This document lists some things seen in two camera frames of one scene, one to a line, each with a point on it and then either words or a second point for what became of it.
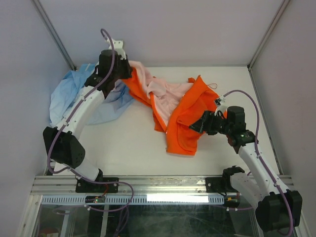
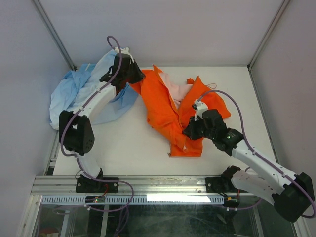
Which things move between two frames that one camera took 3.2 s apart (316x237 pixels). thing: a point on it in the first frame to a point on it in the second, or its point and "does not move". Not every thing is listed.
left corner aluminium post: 47,20 does not move
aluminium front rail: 141,185 does not move
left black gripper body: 124,71 to 132,75
